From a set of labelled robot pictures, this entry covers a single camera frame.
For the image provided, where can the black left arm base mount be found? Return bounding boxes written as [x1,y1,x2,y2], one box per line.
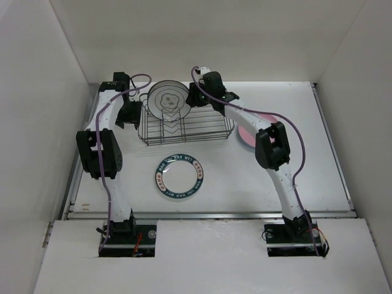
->
[98,224,157,258]

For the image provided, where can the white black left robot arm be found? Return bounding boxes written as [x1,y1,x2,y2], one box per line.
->
[76,72,142,243]

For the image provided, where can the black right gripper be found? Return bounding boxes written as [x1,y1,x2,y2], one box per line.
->
[185,80,213,107]

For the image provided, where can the dark wire dish rack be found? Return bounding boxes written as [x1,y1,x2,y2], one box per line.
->
[138,93,235,146]

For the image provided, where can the blue plastic plate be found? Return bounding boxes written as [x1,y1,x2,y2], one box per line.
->
[237,132,255,149]

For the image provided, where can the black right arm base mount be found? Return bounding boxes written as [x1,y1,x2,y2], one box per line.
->
[262,223,330,257]

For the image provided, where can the grey rimmed plate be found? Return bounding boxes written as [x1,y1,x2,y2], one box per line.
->
[147,80,191,122]

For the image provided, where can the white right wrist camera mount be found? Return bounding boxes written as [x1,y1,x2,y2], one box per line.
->
[195,67,211,78]

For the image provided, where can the pink plastic plate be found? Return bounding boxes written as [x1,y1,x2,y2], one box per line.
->
[238,114,278,149]

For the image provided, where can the aluminium front rail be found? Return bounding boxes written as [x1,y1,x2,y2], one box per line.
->
[61,210,357,220]

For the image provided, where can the white plate green patterned rim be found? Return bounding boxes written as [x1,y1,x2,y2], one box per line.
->
[154,153,205,200]

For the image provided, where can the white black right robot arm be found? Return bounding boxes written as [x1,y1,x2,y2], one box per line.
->
[187,66,312,241]

